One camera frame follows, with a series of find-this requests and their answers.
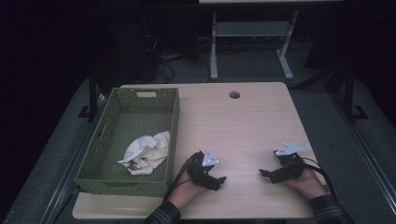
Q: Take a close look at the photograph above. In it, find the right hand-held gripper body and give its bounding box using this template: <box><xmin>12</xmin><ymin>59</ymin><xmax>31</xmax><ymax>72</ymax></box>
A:
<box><xmin>274</xmin><ymin>142</ymin><xmax>309</xmax><ymax>182</ymax></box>

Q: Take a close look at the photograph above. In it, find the white cloth with brown print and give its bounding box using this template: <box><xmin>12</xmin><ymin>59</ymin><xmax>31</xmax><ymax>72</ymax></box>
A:
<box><xmin>117</xmin><ymin>130</ymin><xmax>172</xmax><ymax>175</ymax></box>

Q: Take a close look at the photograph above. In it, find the black metal stand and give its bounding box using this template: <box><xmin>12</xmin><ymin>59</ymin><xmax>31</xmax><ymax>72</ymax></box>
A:
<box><xmin>344</xmin><ymin>62</ymin><xmax>369</xmax><ymax>122</ymax></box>
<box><xmin>78</xmin><ymin>69</ymin><xmax>104</xmax><ymax>120</ymax></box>

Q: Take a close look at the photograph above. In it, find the green woven basket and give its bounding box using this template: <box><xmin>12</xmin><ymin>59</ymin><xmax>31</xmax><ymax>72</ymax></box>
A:
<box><xmin>74</xmin><ymin>87</ymin><xmax>181</xmax><ymax>198</ymax></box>

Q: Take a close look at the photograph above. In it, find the black floor cable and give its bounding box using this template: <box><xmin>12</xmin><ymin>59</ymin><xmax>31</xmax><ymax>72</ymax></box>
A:
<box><xmin>155</xmin><ymin>60</ymin><xmax>176</xmax><ymax>84</ymax></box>

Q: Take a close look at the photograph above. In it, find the aluminium floor rail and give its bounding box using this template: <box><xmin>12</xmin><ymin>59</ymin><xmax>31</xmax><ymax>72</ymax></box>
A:
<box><xmin>40</xmin><ymin>92</ymin><xmax>108</xmax><ymax>224</ymax></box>
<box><xmin>330</xmin><ymin>92</ymin><xmax>396</xmax><ymax>216</ymax></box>

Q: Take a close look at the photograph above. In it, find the person's left hand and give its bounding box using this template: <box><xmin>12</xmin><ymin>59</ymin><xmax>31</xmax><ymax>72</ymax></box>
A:
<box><xmin>167</xmin><ymin>169</ymin><xmax>207</xmax><ymax>210</ymax></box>

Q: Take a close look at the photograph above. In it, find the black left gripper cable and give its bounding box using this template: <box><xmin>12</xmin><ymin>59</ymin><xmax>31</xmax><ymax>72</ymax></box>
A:
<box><xmin>163</xmin><ymin>152</ymin><xmax>204</xmax><ymax>202</ymax></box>

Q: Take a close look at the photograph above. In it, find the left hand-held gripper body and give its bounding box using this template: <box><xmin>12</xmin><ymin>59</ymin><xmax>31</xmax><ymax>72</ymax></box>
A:
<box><xmin>186</xmin><ymin>147</ymin><xmax>219</xmax><ymax>189</ymax></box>

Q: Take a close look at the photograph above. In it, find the person's right hand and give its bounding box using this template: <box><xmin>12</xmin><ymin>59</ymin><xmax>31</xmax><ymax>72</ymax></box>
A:
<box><xmin>281</xmin><ymin>167</ymin><xmax>330</xmax><ymax>201</ymax></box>

